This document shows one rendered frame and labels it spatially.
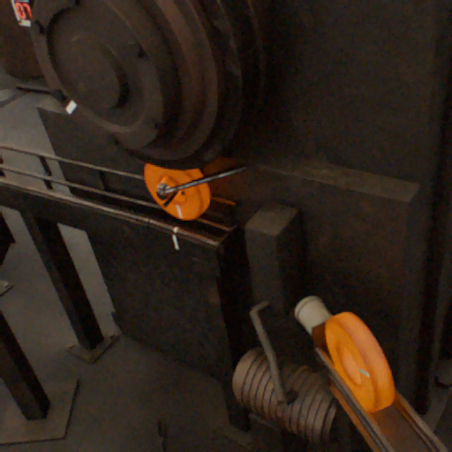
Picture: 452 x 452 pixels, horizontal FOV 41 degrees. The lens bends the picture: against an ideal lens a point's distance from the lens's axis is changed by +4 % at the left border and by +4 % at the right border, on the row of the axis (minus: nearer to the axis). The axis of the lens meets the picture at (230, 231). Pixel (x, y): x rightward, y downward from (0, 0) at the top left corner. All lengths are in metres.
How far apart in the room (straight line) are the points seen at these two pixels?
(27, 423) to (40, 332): 0.37
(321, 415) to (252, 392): 0.15
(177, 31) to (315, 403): 0.71
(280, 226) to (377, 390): 0.35
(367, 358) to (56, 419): 1.22
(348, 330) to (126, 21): 0.57
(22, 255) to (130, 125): 1.60
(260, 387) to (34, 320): 1.23
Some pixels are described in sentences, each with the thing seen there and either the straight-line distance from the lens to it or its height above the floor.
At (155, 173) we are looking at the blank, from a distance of 1.26.
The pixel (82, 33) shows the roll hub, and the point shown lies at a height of 1.18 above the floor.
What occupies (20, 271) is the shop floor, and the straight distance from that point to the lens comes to 2.52.
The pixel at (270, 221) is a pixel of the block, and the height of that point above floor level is 0.80.
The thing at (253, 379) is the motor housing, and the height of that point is 0.52.
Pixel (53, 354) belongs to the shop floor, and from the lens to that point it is 2.15.
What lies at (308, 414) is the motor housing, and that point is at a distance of 1.20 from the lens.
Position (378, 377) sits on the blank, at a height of 0.75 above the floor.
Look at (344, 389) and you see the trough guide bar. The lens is 1.02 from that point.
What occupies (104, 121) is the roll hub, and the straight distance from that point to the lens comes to 1.11.
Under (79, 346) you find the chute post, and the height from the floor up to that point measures 0.01.
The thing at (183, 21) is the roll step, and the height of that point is 1.19.
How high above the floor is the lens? 1.51
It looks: 39 degrees down
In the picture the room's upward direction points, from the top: 10 degrees counter-clockwise
